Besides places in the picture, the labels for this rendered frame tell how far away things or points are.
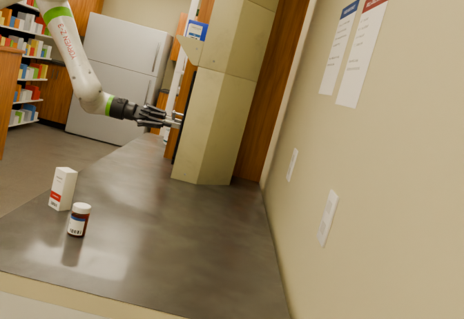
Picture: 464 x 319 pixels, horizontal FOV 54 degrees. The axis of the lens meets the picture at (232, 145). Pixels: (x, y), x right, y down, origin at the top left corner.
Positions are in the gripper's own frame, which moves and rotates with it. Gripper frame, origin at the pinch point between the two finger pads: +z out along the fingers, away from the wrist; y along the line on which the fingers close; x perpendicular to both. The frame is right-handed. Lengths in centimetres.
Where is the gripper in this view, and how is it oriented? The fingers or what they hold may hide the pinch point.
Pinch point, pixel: (172, 122)
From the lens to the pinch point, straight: 197.1
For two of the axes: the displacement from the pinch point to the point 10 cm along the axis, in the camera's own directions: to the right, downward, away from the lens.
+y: 1.6, -7.0, 6.9
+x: -2.0, 6.7, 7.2
